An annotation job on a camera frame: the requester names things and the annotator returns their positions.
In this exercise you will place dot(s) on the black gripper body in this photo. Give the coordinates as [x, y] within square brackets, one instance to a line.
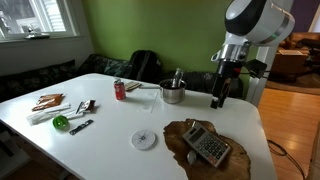
[228, 69]

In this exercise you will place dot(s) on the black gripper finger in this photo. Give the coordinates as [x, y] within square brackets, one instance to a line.
[216, 96]
[228, 91]

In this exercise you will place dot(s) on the grey calculator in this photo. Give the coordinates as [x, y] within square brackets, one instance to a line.
[206, 145]

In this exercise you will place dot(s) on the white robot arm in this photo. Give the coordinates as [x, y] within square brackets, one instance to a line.
[270, 23]

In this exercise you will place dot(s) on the brown wooden leaf-shaped tray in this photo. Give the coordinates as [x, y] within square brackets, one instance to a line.
[230, 166]

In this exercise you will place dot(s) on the dark floral back cushion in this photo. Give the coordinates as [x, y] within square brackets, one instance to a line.
[200, 80]

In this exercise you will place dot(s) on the silver utensil in saucepan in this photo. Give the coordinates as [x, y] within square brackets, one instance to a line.
[177, 77]

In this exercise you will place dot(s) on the steel saucepan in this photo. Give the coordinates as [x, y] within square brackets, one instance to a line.
[172, 95]

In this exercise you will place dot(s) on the clear plastic sheet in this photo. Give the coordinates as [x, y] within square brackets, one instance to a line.
[146, 101]

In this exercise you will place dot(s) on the black backpack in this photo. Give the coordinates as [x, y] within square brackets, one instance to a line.
[145, 66]

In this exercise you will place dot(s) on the white round coaster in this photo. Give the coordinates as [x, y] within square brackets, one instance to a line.
[143, 139]

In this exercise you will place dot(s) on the beige flat packet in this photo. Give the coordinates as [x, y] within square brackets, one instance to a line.
[132, 85]

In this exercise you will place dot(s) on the red soda can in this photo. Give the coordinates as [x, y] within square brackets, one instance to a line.
[119, 90]

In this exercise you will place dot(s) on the dark patterned corner cushion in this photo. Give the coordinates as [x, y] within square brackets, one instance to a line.
[100, 66]

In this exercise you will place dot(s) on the brown snack wrapper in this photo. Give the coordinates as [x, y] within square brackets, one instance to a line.
[87, 105]

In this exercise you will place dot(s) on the black flat strip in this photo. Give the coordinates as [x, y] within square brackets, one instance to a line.
[81, 127]

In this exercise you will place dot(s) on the green round plastic lid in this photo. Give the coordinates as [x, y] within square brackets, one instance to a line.
[60, 122]

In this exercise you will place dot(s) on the orange snack packet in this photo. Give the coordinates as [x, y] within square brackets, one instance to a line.
[48, 101]

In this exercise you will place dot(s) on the white plastic packet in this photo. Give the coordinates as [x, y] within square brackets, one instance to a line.
[46, 113]

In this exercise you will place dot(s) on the dark patterned window bench cushion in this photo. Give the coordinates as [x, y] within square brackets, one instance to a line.
[36, 80]

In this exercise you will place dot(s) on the small windowsill ornament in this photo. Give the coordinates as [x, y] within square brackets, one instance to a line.
[35, 35]

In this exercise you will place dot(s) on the white framed window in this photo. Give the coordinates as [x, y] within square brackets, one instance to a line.
[33, 16]

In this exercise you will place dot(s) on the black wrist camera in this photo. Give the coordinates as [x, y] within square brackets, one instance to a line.
[256, 68]

